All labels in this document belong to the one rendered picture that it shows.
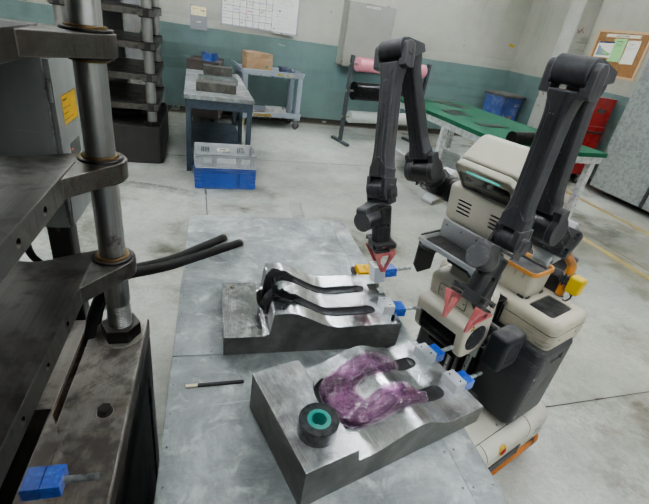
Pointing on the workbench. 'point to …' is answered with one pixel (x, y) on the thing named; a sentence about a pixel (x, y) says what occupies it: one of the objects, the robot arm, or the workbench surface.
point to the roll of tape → (316, 434)
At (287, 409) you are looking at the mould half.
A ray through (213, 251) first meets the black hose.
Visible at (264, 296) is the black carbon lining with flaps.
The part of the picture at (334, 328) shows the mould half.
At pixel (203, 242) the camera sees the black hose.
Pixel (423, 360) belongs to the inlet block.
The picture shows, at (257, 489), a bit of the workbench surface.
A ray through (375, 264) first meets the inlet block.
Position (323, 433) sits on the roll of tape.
